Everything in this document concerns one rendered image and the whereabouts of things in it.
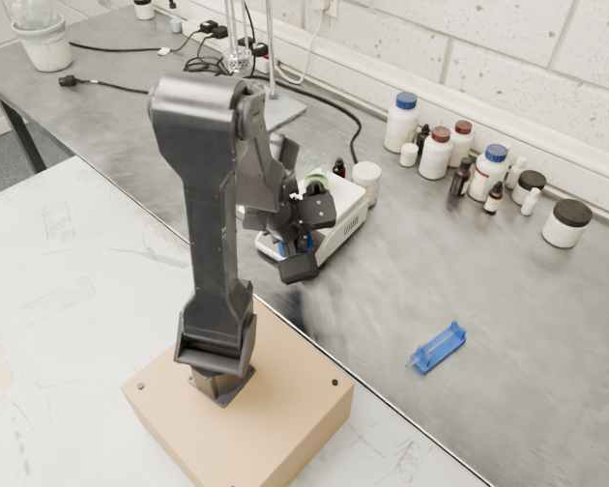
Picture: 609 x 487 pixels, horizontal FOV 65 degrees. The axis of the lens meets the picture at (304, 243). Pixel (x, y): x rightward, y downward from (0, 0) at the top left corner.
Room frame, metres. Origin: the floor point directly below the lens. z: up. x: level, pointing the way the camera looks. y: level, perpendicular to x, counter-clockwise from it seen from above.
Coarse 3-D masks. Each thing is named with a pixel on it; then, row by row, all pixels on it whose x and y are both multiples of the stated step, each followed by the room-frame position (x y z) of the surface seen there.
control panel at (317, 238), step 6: (312, 234) 0.61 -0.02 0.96; (318, 234) 0.61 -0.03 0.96; (258, 240) 0.63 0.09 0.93; (264, 240) 0.62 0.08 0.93; (270, 240) 0.62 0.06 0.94; (312, 240) 0.60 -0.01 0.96; (318, 240) 0.60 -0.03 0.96; (270, 246) 0.61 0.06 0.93; (276, 246) 0.61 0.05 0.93; (312, 246) 0.59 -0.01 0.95; (318, 246) 0.59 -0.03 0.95; (276, 252) 0.60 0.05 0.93; (312, 252) 0.58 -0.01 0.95
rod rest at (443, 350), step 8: (448, 328) 0.45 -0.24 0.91; (440, 336) 0.43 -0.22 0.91; (456, 336) 0.43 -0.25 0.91; (464, 336) 0.43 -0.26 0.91; (440, 344) 0.41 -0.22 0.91; (448, 344) 0.41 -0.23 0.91; (456, 344) 0.41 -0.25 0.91; (416, 352) 0.39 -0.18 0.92; (432, 352) 0.40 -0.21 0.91; (440, 352) 0.40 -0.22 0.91; (448, 352) 0.40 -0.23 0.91; (424, 360) 0.38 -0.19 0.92; (432, 360) 0.38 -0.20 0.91; (440, 360) 0.39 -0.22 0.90; (424, 368) 0.37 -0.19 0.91
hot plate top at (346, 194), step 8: (336, 176) 0.75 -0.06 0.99; (336, 184) 0.72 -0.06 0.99; (344, 184) 0.72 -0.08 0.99; (352, 184) 0.72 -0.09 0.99; (336, 192) 0.70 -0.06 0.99; (344, 192) 0.70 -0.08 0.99; (352, 192) 0.70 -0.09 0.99; (360, 192) 0.70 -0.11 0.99; (336, 200) 0.68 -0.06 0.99; (344, 200) 0.68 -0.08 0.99; (352, 200) 0.68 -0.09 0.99; (336, 208) 0.65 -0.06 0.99; (344, 208) 0.65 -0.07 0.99
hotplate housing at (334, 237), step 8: (360, 200) 0.70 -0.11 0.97; (352, 208) 0.67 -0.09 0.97; (360, 208) 0.68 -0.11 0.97; (344, 216) 0.65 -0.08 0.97; (352, 216) 0.66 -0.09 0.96; (360, 216) 0.68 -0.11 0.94; (336, 224) 0.63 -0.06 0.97; (344, 224) 0.64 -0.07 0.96; (352, 224) 0.66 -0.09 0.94; (360, 224) 0.68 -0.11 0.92; (320, 232) 0.61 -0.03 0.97; (328, 232) 0.61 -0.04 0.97; (336, 232) 0.62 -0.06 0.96; (344, 232) 0.64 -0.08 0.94; (352, 232) 0.66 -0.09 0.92; (256, 240) 0.63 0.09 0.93; (328, 240) 0.60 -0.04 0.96; (336, 240) 0.62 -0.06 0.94; (344, 240) 0.64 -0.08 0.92; (256, 248) 0.63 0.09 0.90; (264, 248) 0.61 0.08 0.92; (320, 248) 0.59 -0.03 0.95; (328, 248) 0.60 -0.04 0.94; (336, 248) 0.63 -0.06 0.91; (272, 256) 0.60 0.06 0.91; (280, 256) 0.59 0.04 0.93; (320, 256) 0.58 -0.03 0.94; (328, 256) 0.60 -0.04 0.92; (320, 264) 0.58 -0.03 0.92
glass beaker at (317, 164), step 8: (312, 152) 0.73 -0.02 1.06; (320, 152) 0.73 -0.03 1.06; (304, 160) 0.71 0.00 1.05; (312, 160) 0.73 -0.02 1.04; (320, 160) 0.73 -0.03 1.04; (328, 160) 0.72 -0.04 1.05; (304, 168) 0.70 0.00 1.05; (312, 168) 0.73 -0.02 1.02; (320, 168) 0.73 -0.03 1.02; (328, 168) 0.69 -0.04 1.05; (304, 176) 0.70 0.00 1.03; (312, 176) 0.68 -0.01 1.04; (320, 176) 0.68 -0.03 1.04; (328, 176) 0.69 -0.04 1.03; (304, 184) 0.69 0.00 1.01; (328, 184) 0.69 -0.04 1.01
